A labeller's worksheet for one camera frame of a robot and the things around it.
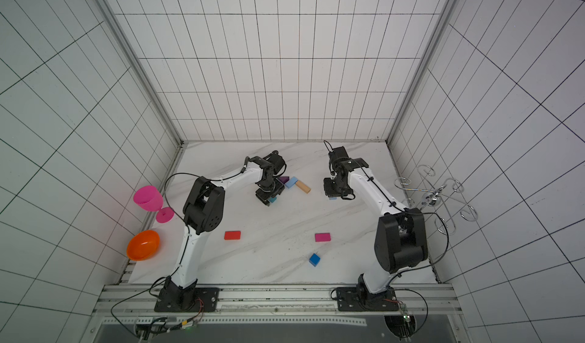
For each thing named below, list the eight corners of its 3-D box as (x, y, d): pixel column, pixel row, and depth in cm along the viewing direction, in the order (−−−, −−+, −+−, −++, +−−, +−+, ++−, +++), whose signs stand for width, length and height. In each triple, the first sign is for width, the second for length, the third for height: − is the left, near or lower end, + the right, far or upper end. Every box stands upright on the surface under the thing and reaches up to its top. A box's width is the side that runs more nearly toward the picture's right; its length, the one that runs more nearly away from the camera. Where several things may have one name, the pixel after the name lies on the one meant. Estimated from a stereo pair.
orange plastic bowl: (125, 261, 82) (119, 258, 79) (138, 234, 88) (133, 230, 86) (154, 261, 82) (149, 258, 79) (164, 234, 88) (160, 230, 86)
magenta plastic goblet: (153, 222, 94) (129, 202, 80) (159, 207, 98) (138, 185, 85) (172, 222, 94) (152, 202, 80) (178, 207, 98) (159, 185, 85)
